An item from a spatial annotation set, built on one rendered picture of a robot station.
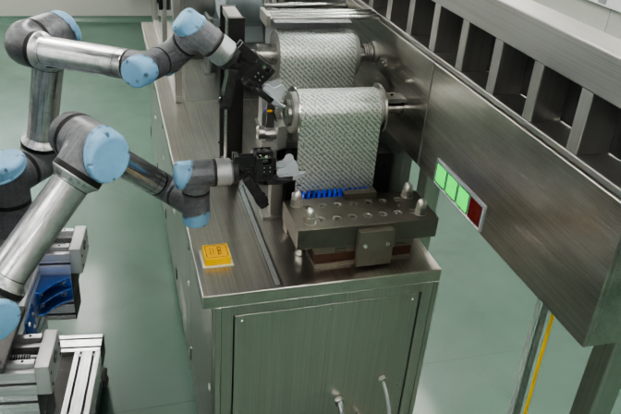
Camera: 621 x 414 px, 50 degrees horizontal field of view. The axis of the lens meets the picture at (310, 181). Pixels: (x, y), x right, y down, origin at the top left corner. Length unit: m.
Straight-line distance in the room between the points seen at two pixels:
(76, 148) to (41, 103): 0.55
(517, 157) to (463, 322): 1.82
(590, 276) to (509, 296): 2.14
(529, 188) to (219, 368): 0.95
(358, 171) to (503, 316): 1.55
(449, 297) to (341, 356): 1.43
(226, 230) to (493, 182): 0.81
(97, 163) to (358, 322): 0.84
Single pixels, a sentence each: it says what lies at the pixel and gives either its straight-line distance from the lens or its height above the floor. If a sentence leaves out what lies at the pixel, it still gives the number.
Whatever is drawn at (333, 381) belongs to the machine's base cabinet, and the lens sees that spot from 2.02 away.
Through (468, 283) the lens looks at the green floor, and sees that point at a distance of 3.44.
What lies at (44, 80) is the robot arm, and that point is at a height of 1.27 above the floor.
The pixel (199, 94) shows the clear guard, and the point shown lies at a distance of 2.83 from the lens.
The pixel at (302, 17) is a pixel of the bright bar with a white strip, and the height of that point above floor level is 1.45.
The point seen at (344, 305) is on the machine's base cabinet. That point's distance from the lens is 1.84.
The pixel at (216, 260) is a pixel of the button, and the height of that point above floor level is 0.92.
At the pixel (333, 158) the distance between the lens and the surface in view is 1.87.
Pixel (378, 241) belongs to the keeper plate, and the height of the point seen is 0.99.
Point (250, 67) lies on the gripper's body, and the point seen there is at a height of 1.39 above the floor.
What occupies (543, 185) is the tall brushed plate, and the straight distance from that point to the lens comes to 1.38.
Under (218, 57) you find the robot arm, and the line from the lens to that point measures 1.71.
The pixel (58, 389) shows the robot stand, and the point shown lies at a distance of 2.51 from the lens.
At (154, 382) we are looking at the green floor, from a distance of 2.78.
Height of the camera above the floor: 1.96
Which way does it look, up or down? 28 degrees down
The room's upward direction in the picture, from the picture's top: 5 degrees clockwise
